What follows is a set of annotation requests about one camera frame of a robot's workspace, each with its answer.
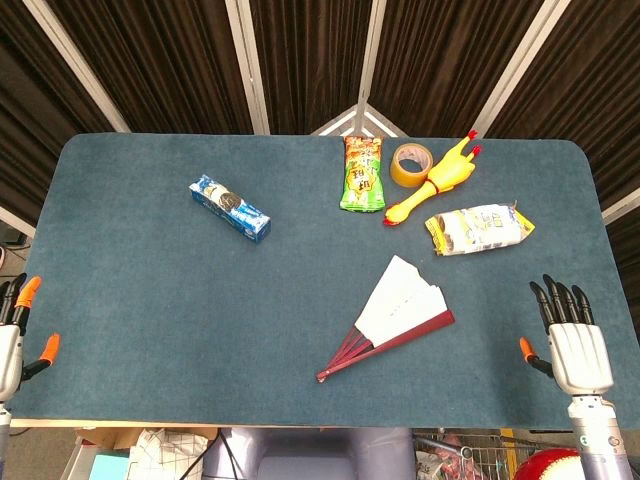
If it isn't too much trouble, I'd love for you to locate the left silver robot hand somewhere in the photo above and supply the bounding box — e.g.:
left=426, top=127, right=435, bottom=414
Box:
left=0, top=273, right=61, bottom=403

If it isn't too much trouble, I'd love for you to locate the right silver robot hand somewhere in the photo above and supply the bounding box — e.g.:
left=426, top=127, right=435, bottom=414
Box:
left=518, top=273, right=615, bottom=398

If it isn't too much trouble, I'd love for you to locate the red ribbed paper folding fan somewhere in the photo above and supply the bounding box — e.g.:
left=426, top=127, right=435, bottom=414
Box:
left=315, top=254, right=457, bottom=384

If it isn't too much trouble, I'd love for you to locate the red white ball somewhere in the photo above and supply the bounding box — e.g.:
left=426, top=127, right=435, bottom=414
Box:
left=512, top=448, right=587, bottom=480

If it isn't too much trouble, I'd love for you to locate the brown cardboard box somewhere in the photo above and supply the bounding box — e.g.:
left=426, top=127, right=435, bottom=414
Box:
left=74, top=427, right=132, bottom=452

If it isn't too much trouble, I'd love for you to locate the white yellow snack bag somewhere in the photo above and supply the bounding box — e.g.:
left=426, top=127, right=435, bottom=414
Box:
left=424, top=201, right=536, bottom=257

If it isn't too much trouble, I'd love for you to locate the blue felt table cover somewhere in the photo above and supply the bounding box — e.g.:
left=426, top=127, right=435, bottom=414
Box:
left=9, top=132, right=633, bottom=430

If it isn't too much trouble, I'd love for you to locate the white checkered cloth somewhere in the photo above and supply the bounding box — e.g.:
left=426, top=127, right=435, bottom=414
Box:
left=127, top=428, right=209, bottom=480

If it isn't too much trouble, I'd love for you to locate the yellow rubber chicken toy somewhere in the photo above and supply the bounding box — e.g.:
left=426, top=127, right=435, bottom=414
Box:
left=383, top=129, right=483, bottom=227

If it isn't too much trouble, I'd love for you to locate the yellowish packing tape roll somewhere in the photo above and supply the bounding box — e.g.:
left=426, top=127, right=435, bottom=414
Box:
left=389, top=142, right=435, bottom=188

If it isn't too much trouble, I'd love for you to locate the blue cookie box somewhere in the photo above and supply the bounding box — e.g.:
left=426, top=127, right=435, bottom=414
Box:
left=188, top=173, right=273, bottom=247

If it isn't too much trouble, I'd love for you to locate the green orange snack bag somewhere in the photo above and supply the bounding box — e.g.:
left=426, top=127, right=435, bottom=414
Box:
left=339, top=135, right=388, bottom=214

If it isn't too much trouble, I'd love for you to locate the grey purple robot torso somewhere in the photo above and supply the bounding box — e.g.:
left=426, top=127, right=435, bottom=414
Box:
left=202, top=427, right=417, bottom=480

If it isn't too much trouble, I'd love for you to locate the brown pleated curtain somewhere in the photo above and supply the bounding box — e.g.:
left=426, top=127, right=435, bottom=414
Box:
left=0, top=0, right=640, bottom=281

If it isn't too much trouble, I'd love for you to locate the wire mesh basket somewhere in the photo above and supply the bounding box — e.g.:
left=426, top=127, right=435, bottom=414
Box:
left=414, top=429, right=572, bottom=480

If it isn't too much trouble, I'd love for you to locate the black cable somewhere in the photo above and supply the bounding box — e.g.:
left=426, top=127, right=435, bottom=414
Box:
left=192, top=428, right=237, bottom=480

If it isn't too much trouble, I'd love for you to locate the white frame post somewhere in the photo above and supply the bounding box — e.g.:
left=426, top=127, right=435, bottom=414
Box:
left=224, top=0, right=272, bottom=136
left=22, top=0, right=132, bottom=134
left=471, top=0, right=572, bottom=137
left=355, top=0, right=389, bottom=109

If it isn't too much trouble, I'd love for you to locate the white triangular frame foot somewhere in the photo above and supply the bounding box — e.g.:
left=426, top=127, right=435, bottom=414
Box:
left=310, top=103, right=409, bottom=138

